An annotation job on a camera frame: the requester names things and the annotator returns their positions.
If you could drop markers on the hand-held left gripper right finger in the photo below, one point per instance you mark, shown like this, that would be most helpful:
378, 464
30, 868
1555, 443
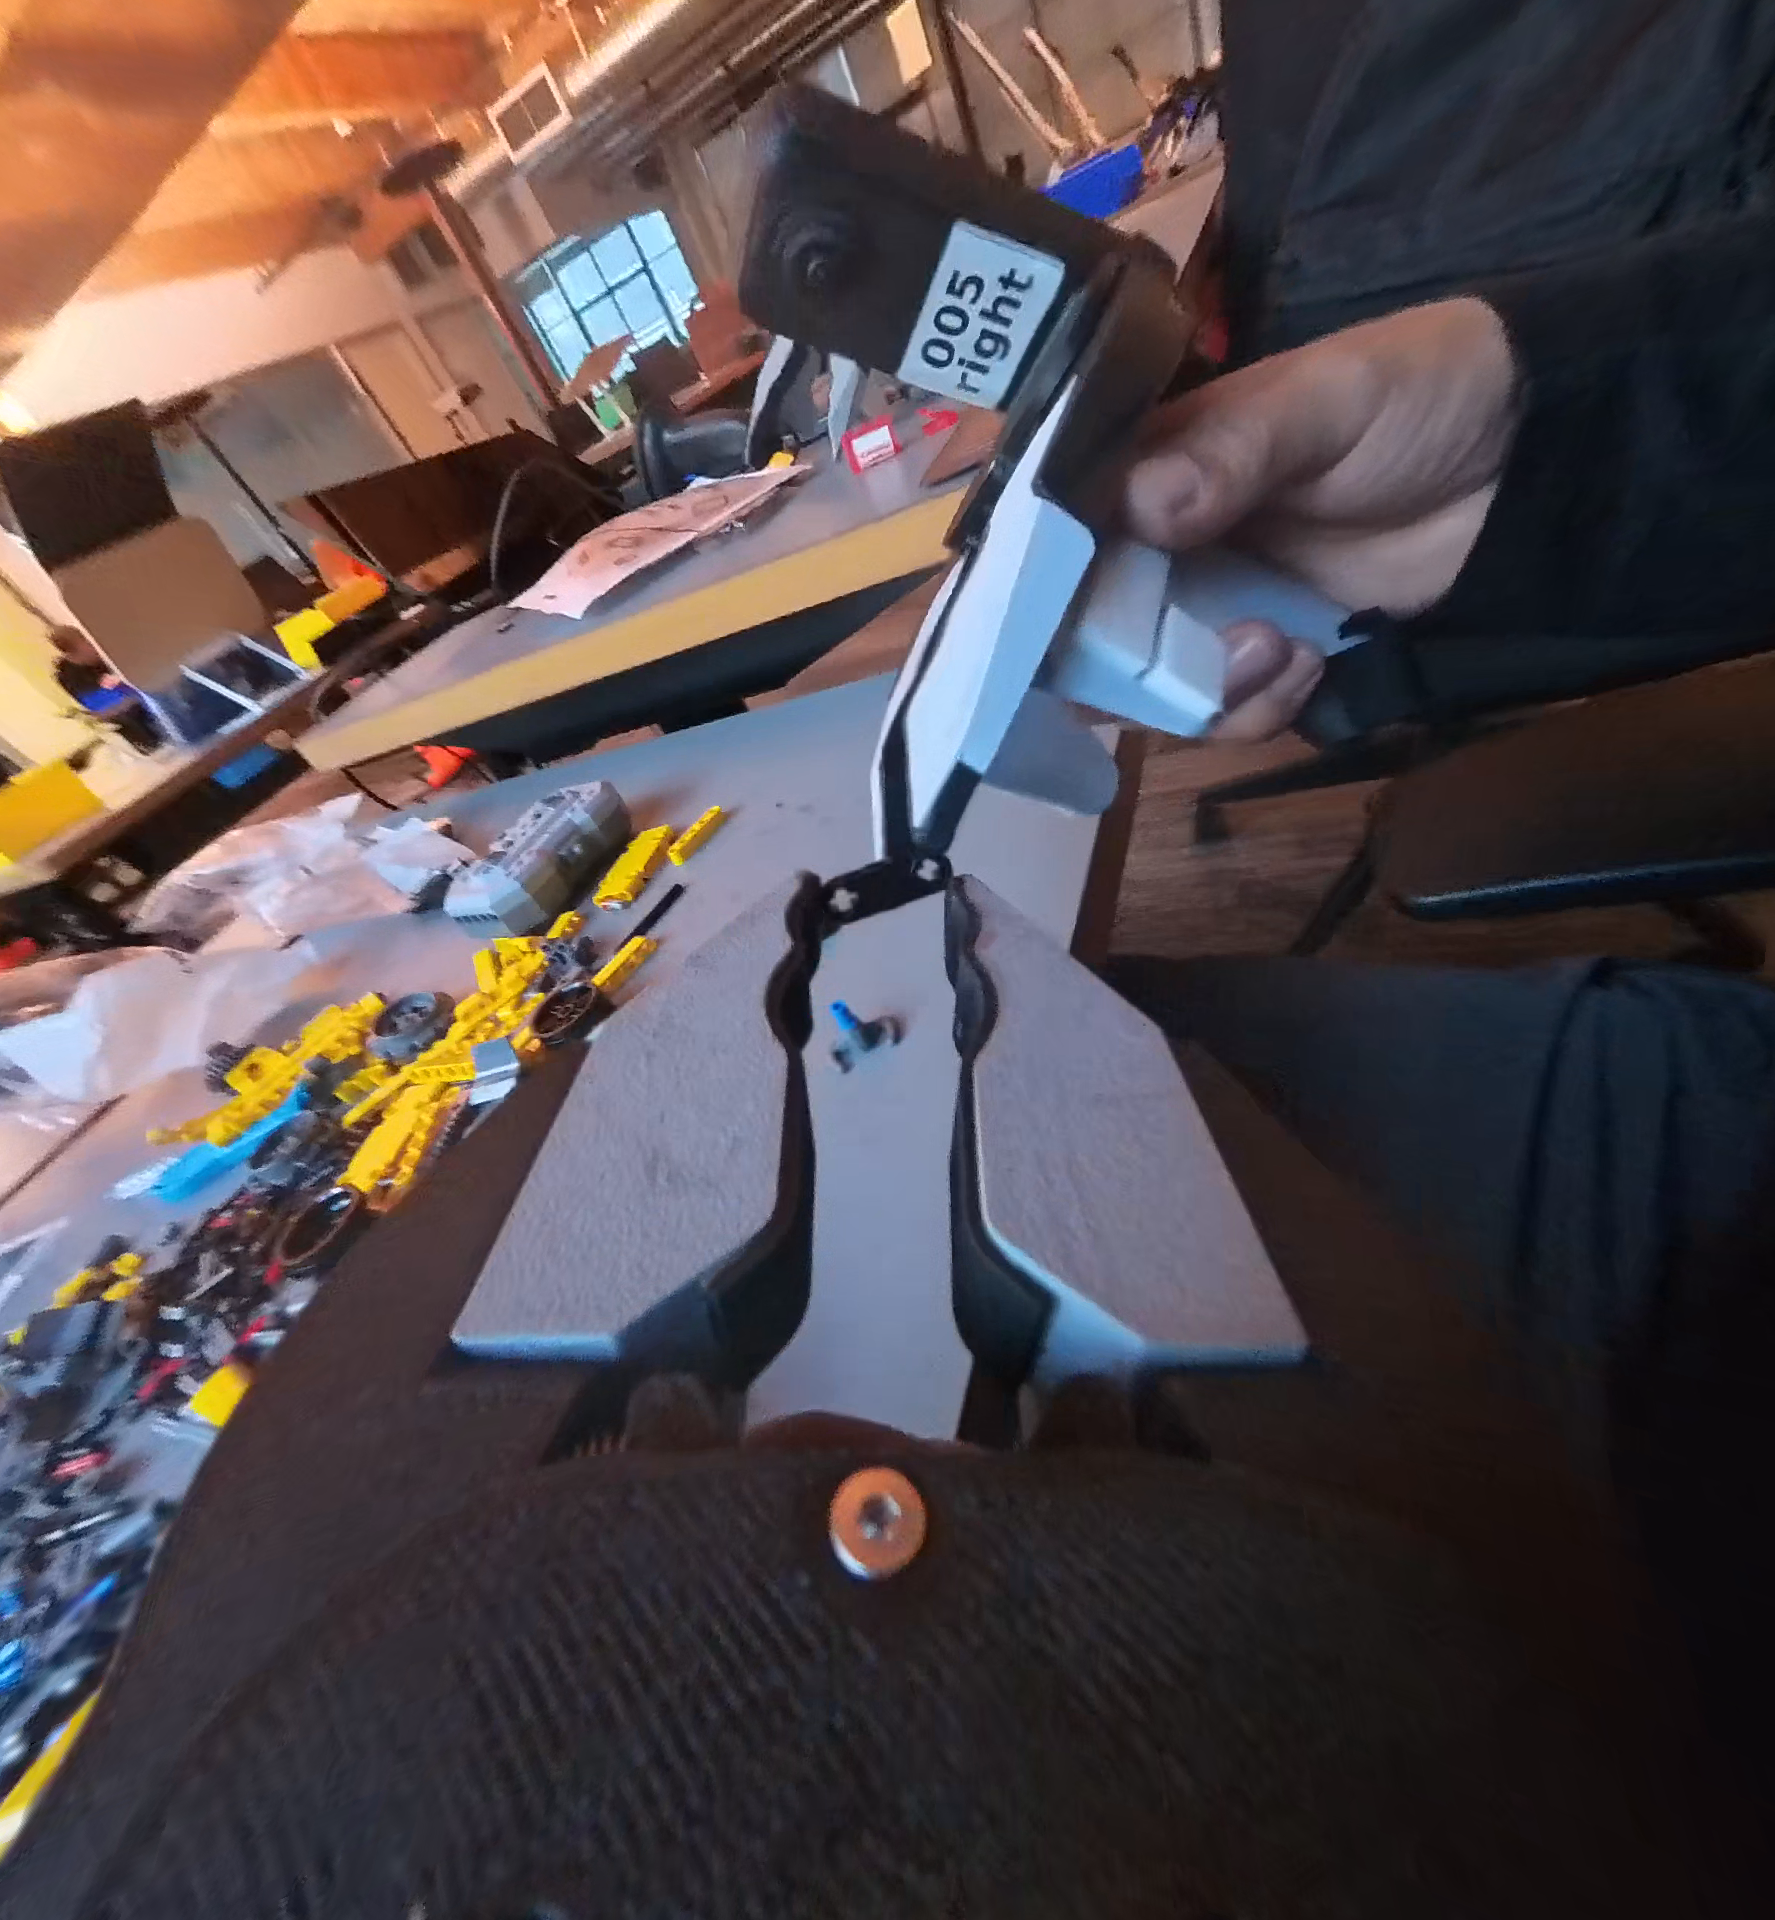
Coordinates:
1127, 1185

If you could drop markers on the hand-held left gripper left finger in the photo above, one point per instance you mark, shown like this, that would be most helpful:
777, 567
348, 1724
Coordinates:
632, 1185

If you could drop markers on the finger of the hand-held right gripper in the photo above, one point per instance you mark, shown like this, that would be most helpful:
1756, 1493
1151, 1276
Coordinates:
911, 705
1028, 615

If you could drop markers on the short black holed beam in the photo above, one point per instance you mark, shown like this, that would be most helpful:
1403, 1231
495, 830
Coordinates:
865, 892

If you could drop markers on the small blue connector pin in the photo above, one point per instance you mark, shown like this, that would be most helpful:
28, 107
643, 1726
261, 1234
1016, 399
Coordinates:
842, 1021

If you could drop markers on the dark grey claw connector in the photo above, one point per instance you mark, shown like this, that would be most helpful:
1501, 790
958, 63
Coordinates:
880, 1033

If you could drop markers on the grey desk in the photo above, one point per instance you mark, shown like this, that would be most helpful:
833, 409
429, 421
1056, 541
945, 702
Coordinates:
766, 766

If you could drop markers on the person's right hand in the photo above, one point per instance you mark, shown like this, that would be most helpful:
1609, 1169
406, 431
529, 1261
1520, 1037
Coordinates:
1351, 451

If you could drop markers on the grey digger bucket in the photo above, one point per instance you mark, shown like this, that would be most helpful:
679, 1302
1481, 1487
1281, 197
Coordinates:
492, 1065

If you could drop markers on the black spoked wheel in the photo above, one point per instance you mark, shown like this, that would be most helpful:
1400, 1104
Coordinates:
572, 1005

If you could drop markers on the yellow edged table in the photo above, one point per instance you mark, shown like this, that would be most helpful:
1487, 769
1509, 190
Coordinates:
857, 518

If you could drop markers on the blue storage bin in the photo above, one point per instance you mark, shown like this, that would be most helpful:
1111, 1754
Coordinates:
1097, 183

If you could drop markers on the small red box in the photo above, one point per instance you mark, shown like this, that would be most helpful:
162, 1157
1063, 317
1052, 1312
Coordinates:
871, 446

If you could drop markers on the short yellow holed beam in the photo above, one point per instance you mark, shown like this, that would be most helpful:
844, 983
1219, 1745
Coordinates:
695, 837

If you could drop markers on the black axle rod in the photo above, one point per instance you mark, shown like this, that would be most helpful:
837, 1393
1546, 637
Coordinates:
655, 914

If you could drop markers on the window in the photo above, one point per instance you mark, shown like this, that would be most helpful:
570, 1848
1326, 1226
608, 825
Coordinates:
602, 293

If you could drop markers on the person's leg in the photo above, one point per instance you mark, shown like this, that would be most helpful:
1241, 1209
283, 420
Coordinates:
1427, 1125

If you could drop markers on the printed paper sheet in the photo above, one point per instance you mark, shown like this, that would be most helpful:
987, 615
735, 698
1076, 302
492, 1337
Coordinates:
646, 541

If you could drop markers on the yellow motor block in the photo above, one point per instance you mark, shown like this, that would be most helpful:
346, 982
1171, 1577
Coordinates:
632, 868

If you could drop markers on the grey battery box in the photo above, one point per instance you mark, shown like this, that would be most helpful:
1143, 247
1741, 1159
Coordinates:
543, 846

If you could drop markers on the light blue panel piece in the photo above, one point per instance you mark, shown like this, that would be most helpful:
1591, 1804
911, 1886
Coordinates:
205, 1161

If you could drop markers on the pile of mixed small pieces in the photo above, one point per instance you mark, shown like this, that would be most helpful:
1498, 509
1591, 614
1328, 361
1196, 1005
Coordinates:
76, 1426

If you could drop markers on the yellow bin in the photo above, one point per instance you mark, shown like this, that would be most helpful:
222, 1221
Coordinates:
16, 818

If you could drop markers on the metal ceiling duct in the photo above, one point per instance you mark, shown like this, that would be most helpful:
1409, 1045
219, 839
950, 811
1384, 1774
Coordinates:
736, 68

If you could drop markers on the white wall vent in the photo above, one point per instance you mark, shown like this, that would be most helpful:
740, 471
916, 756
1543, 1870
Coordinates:
529, 109

